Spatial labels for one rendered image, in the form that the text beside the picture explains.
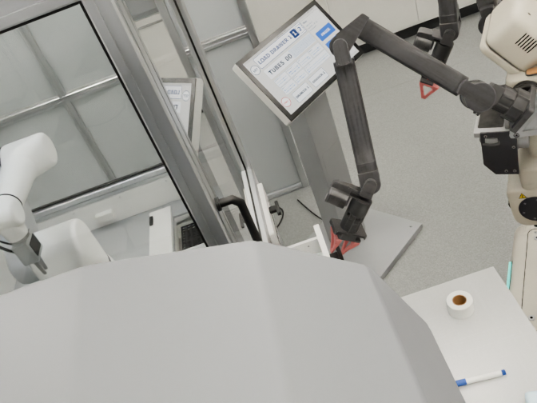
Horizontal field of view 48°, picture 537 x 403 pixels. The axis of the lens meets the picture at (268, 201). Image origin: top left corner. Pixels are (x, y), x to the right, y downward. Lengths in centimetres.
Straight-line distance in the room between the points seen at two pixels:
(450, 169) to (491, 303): 175
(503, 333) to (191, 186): 101
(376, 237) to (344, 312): 248
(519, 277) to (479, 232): 63
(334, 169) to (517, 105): 129
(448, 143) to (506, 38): 195
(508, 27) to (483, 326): 79
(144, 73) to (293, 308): 46
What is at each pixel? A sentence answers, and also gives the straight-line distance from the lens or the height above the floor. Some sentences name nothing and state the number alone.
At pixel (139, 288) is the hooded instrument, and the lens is 64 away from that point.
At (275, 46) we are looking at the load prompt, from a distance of 250.
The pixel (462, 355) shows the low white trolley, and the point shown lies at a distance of 172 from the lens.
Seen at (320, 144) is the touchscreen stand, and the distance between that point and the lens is 271.
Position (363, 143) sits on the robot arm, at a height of 121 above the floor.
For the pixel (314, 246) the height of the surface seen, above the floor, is 87.
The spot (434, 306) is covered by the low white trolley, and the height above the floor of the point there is 76.
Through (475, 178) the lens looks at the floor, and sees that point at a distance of 340.
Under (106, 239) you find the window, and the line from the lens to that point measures 111.
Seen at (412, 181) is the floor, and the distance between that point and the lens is 345.
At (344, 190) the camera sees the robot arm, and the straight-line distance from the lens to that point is 173.
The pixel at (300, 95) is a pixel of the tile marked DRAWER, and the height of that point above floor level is 100.
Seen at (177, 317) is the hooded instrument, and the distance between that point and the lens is 60.
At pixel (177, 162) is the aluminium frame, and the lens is 100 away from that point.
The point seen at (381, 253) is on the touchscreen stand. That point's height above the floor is 3.
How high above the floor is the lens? 216
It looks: 37 degrees down
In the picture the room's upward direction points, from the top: 22 degrees counter-clockwise
